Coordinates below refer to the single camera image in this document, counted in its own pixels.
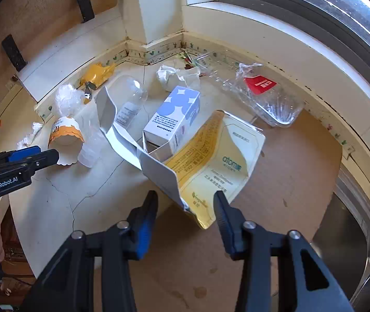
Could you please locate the white tissue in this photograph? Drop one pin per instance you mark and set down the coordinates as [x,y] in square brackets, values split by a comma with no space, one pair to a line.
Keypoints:
[175,74]
[30,135]

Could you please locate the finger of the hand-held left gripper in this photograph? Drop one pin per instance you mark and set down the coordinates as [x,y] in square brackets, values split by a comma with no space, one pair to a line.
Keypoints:
[22,153]
[46,158]

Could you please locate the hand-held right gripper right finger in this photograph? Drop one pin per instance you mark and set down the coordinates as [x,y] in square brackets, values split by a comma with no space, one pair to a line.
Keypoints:
[227,230]

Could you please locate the stainless steel sink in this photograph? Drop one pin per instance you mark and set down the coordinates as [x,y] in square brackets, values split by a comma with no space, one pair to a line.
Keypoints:
[350,234]

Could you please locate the small clear plastic cup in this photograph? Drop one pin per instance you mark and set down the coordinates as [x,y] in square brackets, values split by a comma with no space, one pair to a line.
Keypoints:
[89,152]

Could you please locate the dark framed window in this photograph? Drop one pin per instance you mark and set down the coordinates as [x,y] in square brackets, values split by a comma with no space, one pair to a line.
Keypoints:
[302,9]

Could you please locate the clear plastic bottle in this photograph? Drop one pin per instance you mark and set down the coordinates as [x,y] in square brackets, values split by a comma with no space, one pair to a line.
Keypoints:
[129,91]

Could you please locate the small colourful candy wrappers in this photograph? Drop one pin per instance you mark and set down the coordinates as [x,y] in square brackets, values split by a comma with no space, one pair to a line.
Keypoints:
[188,60]

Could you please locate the black cutting board hook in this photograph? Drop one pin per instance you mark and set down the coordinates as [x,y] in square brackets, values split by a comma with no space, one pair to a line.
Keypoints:
[14,53]
[84,5]

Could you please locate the wooden cutting board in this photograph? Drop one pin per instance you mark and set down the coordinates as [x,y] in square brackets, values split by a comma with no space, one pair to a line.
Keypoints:
[42,6]

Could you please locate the yellow snack wrapper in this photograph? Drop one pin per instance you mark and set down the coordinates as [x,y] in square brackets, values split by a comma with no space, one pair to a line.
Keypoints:
[97,73]

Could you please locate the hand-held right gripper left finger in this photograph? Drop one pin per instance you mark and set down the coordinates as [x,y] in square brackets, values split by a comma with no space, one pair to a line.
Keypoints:
[144,230]

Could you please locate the white box with blue dots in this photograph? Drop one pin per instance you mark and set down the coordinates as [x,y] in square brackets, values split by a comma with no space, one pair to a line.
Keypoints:
[178,110]

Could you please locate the clear plastic container red label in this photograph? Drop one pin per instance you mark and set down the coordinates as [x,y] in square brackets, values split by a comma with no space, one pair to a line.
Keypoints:
[269,104]

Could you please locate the yellow carton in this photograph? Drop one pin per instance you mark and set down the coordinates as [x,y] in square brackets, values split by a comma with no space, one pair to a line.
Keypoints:
[220,162]

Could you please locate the crumpled clear plastic bag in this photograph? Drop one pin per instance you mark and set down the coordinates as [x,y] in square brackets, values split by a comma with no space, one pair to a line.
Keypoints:
[68,100]

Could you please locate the orange and white paper cup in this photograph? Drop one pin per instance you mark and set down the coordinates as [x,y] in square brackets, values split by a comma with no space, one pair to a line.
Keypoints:
[64,133]

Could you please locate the brown cardboard sheet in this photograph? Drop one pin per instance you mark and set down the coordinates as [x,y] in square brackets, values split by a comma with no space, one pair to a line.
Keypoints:
[285,185]

